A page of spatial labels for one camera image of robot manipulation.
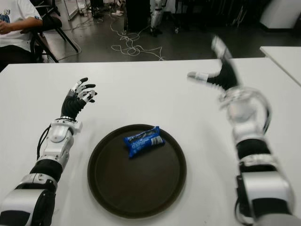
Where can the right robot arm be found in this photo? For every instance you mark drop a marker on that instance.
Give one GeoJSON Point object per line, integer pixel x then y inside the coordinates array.
{"type": "Point", "coordinates": [256, 164]}

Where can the round dark brown tray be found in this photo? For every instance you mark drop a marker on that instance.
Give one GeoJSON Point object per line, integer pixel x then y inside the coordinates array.
{"type": "Point", "coordinates": [137, 183]}

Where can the white curved cabinet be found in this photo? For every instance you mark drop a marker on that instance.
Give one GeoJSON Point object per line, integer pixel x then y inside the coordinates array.
{"type": "Point", "coordinates": [282, 14]}

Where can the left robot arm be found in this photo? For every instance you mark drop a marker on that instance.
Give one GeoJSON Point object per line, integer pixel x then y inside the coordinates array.
{"type": "Point", "coordinates": [51, 164]}

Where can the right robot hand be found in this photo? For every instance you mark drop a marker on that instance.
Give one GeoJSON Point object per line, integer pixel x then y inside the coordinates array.
{"type": "Point", "coordinates": [227, 75]}

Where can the silver humanoid robot legs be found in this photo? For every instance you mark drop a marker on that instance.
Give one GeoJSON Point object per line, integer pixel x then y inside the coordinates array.
{"type": "Point", "coordinates": [156, 16]}

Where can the seated person white t-shirt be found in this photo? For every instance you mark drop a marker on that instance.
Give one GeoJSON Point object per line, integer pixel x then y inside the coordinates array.
{"type": "Point", "coordinates": [14, 18]}

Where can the white framed board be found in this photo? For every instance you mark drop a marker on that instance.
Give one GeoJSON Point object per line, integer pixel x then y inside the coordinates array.
{"type": "Point", "coordinates": [71, 9]}

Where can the black cabinet on casters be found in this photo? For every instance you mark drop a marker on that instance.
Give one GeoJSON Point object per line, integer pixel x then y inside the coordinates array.
{"type": "Point", "coordinates": [138, 14]}

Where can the neighbouring white table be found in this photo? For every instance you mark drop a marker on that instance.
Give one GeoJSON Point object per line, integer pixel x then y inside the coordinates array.
{"type": "Point", "coordinates": [284, 58]}

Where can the blue Oreo packet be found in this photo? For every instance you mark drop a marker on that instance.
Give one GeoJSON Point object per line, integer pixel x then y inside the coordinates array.
{"type": "Point", "coordinates": [143, 141]}

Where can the black folding chair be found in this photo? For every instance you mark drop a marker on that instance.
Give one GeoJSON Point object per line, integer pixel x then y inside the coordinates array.
{"type": "Point", "coordinates": [53, 22]}

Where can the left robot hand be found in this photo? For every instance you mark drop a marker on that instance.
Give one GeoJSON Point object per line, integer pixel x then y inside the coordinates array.
{"type": "Point", "coordinates": [70, 107]}

